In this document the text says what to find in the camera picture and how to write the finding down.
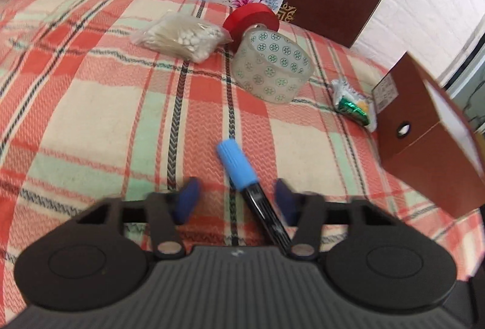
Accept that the red plaid blanket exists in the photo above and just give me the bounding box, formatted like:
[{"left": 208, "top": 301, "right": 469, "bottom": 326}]
[{"left": 0, "top": 0, "right": 485, "bottom": 318}]

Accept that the red tape roll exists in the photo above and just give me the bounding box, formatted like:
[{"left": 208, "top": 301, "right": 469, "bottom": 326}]
[{"left": 223, "top": 3, "right": 280, "bottom": 42}]

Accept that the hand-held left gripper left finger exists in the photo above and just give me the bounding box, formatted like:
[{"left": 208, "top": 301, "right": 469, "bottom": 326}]
[{"left": 78, "top": 178, "right": 202, "bottom": 260}]

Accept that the dark door frame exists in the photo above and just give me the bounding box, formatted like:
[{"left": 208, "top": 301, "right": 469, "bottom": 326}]
[{"left": 440, "top": 16, "right": 485, "bottom": 91}]

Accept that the green and white snack packet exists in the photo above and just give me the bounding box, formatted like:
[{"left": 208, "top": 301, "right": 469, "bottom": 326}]
[{"left": 330, "top": 78, "right": 378, "bottom": 132}]

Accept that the brown cardboard box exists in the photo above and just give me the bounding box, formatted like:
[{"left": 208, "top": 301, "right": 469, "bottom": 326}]
[{"left": 371, "top": 52, "right": 485, "bottom": 219}]

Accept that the clear patterned tape roll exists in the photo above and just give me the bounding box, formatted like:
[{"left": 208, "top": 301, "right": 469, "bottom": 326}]
[{"left": 231, "top": 26, "right": 313, "bottom": 105}]

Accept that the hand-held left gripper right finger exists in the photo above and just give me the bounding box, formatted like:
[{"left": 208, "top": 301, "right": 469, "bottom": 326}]
[{"left": 273, "top": 178, "right": 401, "bottom": 261}]

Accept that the bag of cotton swabs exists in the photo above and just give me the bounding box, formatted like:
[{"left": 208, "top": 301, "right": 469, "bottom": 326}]
[{"left": 131, "top": 11, "right": 234, "bottom": 63}]

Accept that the black marker with blue cap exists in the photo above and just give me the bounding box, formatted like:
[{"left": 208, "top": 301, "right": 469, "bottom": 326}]
[{"left": 216, "top": 139, "right": 293, "bottom": 252}]

